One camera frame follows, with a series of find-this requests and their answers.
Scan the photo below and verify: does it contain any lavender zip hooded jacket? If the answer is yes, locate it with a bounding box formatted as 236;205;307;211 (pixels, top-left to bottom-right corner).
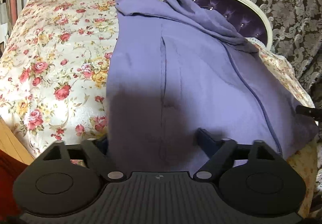
106;0;318;173

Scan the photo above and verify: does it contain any red garment at edge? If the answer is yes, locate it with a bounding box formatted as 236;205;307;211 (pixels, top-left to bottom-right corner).
0;150;28;221

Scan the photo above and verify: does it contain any floral quilted bedspread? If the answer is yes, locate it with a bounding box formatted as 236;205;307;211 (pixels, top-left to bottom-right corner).
1;0;317;217

